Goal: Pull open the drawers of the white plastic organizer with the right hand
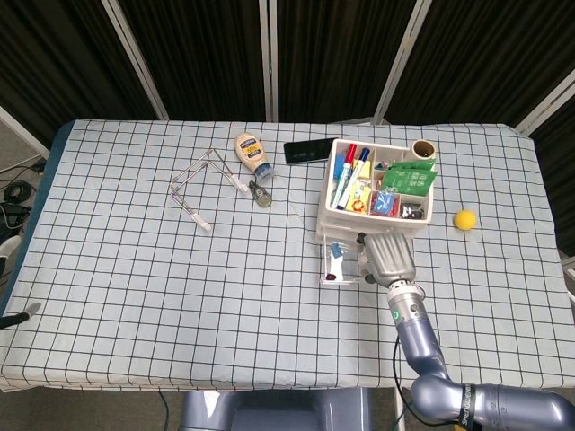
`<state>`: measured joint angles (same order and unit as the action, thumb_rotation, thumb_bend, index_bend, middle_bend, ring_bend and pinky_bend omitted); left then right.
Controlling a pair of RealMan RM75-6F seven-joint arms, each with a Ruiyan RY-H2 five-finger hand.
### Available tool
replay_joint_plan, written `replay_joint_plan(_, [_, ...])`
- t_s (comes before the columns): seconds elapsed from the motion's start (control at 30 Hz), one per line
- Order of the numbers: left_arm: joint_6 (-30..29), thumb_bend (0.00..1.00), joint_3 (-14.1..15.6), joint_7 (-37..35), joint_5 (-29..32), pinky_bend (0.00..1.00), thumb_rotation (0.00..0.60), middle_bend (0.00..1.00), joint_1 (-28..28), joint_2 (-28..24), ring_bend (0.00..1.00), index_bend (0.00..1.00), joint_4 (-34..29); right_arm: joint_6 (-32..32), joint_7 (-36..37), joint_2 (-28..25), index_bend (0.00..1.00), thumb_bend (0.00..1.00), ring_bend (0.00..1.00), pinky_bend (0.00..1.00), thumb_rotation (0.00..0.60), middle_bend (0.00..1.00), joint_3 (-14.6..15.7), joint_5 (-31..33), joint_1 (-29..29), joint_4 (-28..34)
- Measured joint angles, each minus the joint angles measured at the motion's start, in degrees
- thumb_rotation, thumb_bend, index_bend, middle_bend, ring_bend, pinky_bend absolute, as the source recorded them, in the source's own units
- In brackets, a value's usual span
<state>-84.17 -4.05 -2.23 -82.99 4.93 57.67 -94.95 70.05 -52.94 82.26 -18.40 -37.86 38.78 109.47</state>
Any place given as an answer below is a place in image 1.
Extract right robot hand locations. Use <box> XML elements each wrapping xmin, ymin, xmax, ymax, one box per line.
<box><xmin>357</xmin><ymin>232</ymin><xmax>418</xmax><ymax>288</ymax></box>

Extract folding metal wire stand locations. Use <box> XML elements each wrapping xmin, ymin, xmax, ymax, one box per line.
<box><xmin>169</xmin><ymin>148</ymin><xmax>251</xmax><ymax>233</ymax></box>

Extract blue checkered tablecloth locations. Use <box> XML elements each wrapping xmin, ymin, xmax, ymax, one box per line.
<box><xmin>0</xmin><ymin>119</ymin><xmax>575</xmax><ymax>391</ymax></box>

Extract mayonnaise squeeze bottle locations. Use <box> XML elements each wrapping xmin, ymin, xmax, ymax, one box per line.
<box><xmin>233</xmin><ymin>132</ymin><xmax>275</xmax><ymax>183</ymax></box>

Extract red-capped whiteboard marker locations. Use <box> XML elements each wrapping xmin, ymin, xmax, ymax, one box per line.
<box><xmin>330</xmin><ymin>143</ymin><xmax>358</xmax><ymax>207</ymax></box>

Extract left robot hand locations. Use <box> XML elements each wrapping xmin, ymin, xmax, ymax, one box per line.
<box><xmin>0</xmin><ymin>236</ymin><xmax>42</xmax><ymax>331</ymax></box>

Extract blue eraser block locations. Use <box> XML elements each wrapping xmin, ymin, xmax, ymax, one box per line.
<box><xmin>332</xmin><ymin>152</ymin><xmax>352</xmax><ymax>179</ymax></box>

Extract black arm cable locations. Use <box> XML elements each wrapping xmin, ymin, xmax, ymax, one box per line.
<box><xmin>392</xmin><ymin>336</ymin><xmax>421</xmax><ymax>431</ymax></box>

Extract yellow snack packet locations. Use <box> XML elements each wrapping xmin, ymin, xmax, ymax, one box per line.
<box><xmin>348</xmin><ymin>177</ymin><xmax>373</xmax><ymax>212</ymax></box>

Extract white drawer organizer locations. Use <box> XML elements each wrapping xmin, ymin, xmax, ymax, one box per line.
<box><xmin>314</xmin><ymin>137</ymin><xmax>438</xmax><ymax>246</ymax></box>

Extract yellow foam ball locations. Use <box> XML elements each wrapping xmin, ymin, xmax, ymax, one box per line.
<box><xmin>453</xmin><ymin>209</ymin><xmax>478</xmax><ymax>233</ymax></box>

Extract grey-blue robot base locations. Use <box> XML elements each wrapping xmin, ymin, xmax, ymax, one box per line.
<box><xmin>179</xmin><ymin>388</ymin><xmax>374</xmax><ymax>431</ymax></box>

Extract black cables on floor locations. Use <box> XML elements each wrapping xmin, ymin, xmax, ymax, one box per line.
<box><xmin>0</xmin><ymin>163</ymin><xmax>46</xmax><ymax>239</ymax></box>

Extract black smartphone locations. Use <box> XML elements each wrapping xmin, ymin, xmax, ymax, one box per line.
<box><xmin>282</xmin><ymin>137</ymin><xmax>339</xmax><ymax>166</ymax></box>

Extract white plastic piece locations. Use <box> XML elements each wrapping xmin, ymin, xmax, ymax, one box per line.
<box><xmin>330</xmin><ymin>253</ymin><xmax>349</xmax><ymax>284</ymax></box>

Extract black folding screen white frame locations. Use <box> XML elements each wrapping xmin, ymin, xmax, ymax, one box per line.
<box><xmin>0</xmin><ymin>0</ymin><xmax>575</xmax><ymax>156</ymax></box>

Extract blue-capped whiteboard marker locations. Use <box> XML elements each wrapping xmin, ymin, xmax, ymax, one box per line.
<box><xmin>336</xmin><ymin>146</ymin><xmax>372</xmax><ymax>211</ymax></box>

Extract clear plastic drawer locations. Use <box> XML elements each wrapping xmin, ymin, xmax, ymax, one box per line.
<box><xmin>317</xmin><ymin>229</ymin><xmax>417</xmax><ymax>286</ymax></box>
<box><xmin>316</xmin><ymin>218</ymin><xmax>421</xmax><ymax>235</ymax></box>

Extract blue plastic packet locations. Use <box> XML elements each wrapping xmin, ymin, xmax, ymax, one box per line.
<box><xmin>370</xmin><ymin>189</ymin><xmax>401</xmax><ymax>216</ymax></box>

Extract green tea packet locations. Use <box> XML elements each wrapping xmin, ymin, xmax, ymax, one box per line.
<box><xmin>388</xmin><ymin>159</ymin><xmax>438</xmax><ymax>172</ymax></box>
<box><xmin>380</xmin><ymin>166</ymin><xmax>439</xmax><ymax>197</ymax></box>

